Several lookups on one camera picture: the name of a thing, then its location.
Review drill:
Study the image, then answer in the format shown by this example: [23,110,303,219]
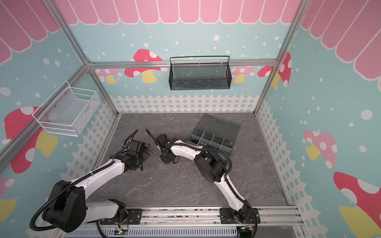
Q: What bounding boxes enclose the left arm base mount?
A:
[100,208,142,225]

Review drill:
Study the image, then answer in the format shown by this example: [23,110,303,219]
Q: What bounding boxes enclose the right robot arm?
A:
[145,129,261,224]

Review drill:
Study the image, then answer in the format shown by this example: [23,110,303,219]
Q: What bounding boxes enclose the black wire mesh basket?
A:
[169,56,232,91]

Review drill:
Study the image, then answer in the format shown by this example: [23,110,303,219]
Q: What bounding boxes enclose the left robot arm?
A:
[29,133,152,233]

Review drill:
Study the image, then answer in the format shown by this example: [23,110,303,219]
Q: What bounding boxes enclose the green compartment organizer box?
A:
[187,114,240,155]

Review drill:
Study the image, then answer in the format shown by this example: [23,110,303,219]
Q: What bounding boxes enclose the white wire mesh basket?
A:
[32,81,101,137]

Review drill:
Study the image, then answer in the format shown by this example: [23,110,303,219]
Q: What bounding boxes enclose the aluminium rail frame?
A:
[55,205,307,238]

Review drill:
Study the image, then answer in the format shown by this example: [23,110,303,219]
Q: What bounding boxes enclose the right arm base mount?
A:
[219,207,261,225]

